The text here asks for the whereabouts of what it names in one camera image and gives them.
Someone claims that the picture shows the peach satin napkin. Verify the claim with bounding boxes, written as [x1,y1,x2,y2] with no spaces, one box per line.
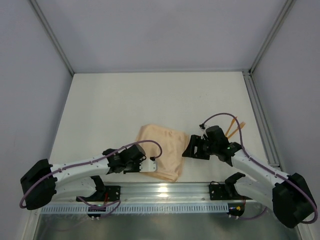
[135,124,190,182]

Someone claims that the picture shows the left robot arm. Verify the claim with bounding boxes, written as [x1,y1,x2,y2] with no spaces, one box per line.
[19,142,156,210]

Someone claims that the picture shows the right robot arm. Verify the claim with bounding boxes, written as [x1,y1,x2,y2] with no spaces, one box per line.
[182,125,318,229]

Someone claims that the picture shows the orange plastic knife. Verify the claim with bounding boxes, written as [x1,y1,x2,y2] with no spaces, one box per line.
[225,118,237,138]

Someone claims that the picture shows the orange plastic fork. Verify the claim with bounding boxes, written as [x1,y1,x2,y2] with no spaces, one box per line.
[227,122,246,139]

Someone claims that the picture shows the left controller board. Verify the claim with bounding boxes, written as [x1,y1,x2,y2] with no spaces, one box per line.
[87,205,107,221]

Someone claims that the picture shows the controller board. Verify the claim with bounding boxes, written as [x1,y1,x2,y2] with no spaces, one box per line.
[227,204,245,220]
[87,205,107,221]

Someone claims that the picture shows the right controller board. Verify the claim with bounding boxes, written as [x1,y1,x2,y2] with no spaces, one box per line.
[227,204,245,220]

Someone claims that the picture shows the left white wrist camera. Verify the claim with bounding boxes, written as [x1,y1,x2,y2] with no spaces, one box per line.
[140,159,158,173]

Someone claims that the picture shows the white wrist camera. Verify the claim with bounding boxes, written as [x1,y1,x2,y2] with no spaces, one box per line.
[199,123,208,136]
[140,159,158,173]

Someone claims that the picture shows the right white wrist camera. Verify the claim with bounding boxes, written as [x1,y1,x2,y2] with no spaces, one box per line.
[199,123,208,136]

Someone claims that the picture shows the aluminium front rail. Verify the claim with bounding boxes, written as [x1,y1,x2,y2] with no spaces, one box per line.
[28,181,305,205]

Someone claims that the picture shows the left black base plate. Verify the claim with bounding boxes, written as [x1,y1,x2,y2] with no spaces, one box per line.
[81,185,121,202]

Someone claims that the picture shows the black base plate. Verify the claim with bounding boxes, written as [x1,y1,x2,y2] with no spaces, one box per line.
[81,185,121,202]
[208,181,251,201]

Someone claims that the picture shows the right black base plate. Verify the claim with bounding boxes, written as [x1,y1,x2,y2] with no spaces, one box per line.
[208,181,251,201]

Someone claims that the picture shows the right aluminium side rail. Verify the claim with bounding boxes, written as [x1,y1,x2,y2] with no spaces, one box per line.
[242,70,281,168]

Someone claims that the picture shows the slotted grey cable duct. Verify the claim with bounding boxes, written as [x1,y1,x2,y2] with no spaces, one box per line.
[40,202,228,215]

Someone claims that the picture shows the right aluminium corner post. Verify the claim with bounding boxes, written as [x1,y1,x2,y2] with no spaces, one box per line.
[248,0,297,75]

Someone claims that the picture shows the aluminium corner post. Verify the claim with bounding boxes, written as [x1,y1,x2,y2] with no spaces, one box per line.
[248,0,297,75]
[28,0,75,77]

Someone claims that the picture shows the left aluminium corner post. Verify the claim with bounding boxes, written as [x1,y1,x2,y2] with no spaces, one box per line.
[28,0,75,77]

